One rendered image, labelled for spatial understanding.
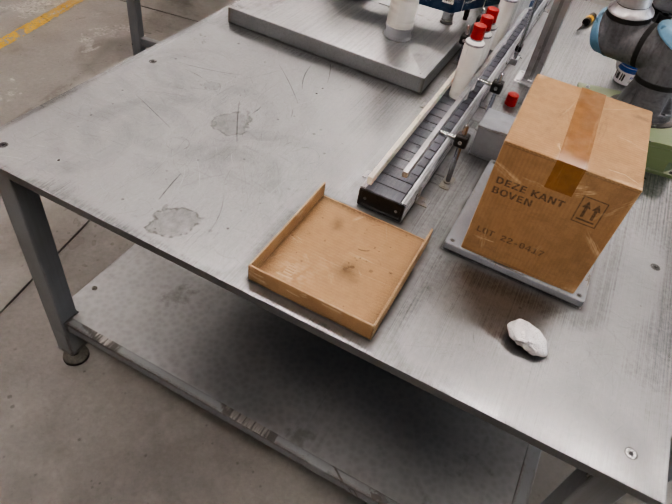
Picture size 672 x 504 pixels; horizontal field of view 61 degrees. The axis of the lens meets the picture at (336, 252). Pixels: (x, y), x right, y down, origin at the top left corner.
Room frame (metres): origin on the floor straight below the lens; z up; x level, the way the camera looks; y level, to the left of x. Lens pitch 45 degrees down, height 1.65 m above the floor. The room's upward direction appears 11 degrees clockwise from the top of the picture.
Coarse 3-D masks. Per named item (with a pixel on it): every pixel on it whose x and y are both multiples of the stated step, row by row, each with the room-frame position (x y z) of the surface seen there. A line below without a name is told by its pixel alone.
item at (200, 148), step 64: (576, 0) 2.52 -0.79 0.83; (128, 64) 1.37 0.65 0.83; (192, 64) 1.44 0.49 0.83; (256, 64) 1.50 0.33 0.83; (320, 64) 1.57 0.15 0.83; (448, 64) 1.73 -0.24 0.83; (576, 64) 1.91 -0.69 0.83; (0, 128) 1.00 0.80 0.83; (64, 128) 1.04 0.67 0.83; (128, 128) 1.09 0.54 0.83; (192, 128) 1.14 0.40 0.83; (256, 128) 1.19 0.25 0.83; (320, 128) 1.24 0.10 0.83; (384, 128) 1.30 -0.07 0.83; (64, 192) 0.84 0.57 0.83; (128, 192) 0.87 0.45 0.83; (192, 192) 0.91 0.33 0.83; (256, 192) 0.95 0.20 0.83; (448, 192) 1.08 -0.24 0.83; (192, 256) 0.73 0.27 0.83; (448, 256) 0.86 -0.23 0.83; (640, 256) 0.98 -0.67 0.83; (320, 320) 0.63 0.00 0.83; (384, 320) 0.66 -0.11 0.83; (448, 320) 0.69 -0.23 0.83; (512, 320) 0.72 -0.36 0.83; (576, 320) 0.75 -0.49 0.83; (640, 320) 0.78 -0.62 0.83; (448, 384) 0.55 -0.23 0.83; (512, 384) 0.57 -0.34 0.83; (576, 384) 0.60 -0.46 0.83; (640, 384) 0.62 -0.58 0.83; (576, 448) 0.47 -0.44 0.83; (640, 448) 0.49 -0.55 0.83
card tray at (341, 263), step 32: (320, 192) 0.96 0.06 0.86; (288, 224) 0.83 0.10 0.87; (320, 224) 0.88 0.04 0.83; (352, 224) 0.90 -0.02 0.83; (384, 224) 0.92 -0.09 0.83; (256, 256) 0.72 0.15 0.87; (288, 256) 0.77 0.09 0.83; (320, 256) 0.79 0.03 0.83; (352, 256) 0.80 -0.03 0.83; (384, 256) 0.82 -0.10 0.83; (416, 256) 0.80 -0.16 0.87; (288, 288) 0.67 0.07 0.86; (320, 288) 0.70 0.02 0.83; (352, 288) 0.72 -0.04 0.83; (384, 288) 0.73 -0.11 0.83; (352, 320) 0.62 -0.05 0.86
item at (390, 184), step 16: (528, 16) 2.11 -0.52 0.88; (496, 64) 1.68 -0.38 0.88; (448, 96) 1.43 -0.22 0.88; (432, 112) 1.33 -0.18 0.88; (464, 112) 1.41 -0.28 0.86; (416, 128) 1.24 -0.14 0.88; (432, 128) 1.26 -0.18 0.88; (448, 128) 1.27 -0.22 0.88; (416, 144) 1.18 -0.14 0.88; (432, 144) 1.19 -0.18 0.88; (400, 160) 1.10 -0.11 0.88; (384, 176) 1.02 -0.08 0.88; (400, 176) 1.03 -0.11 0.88; (416, 176) 1.05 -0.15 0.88; (384, 192) 0.97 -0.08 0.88; (400, 192) 0.98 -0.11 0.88
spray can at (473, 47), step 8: (480, 24) 1.44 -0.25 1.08; (472, 32) 1.43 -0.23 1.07; (480, 32) 1.42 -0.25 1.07; (472, 40) 1.42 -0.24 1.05; (480, 40) 1.42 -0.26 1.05; (464, 48) 1.43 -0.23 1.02; (472, 48) 1.41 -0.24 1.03; (480, 48) 1.42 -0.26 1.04; (464, 56) 1.42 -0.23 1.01; (472, 56) 1.41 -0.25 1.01; (480, 56) 1.42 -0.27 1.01; (464, 64) 1.41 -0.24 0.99; (472, 64) 1.41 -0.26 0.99; (456, 72) 1.43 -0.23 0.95; (464, 72) 1.41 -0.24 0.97; (472, 72) 1.42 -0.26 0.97; (456, 80) 1.42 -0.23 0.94; (464, 80) 1.41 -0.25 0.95; (456, 88) 1.42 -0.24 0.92; (464, 88) 1.41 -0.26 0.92; (456, 96) 1.41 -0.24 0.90
